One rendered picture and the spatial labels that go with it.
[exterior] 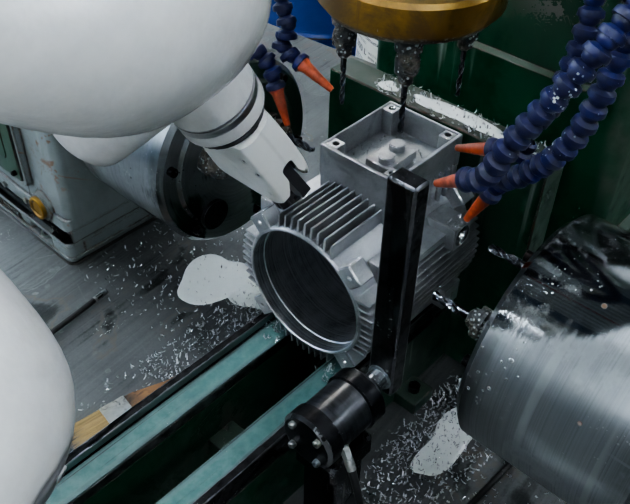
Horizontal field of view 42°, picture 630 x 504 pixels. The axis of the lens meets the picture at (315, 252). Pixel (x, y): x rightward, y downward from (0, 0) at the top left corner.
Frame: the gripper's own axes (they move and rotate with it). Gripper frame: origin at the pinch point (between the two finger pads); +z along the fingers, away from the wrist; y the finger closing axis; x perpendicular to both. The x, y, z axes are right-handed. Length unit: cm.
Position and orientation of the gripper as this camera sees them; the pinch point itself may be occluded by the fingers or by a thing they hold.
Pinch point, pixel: (284, 190)
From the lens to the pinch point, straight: 87.5
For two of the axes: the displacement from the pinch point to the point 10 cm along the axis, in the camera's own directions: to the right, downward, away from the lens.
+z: 3.2, 4.0, 8.6
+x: 6.0, -7.9, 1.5
